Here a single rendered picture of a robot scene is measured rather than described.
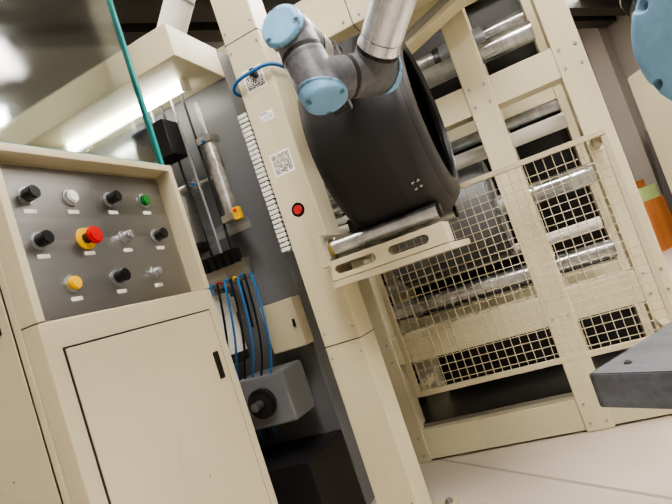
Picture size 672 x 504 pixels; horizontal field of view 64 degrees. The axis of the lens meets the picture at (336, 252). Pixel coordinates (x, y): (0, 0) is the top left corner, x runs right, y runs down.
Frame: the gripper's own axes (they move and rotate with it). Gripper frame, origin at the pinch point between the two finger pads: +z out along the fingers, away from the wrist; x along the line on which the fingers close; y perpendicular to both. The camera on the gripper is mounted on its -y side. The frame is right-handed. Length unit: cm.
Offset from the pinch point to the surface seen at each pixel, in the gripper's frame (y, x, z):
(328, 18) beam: 51, 12, 42
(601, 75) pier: 250, -183, 828
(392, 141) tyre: -14.6, -5.2, 4.1
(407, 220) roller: -32.3, 0.8, 18.5
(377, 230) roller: -32.0, 9.9, 18.5
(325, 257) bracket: -34.8, 26.2, 15.1
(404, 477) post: -103, 29, 35
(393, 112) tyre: -8.1, -8.0, 2.6
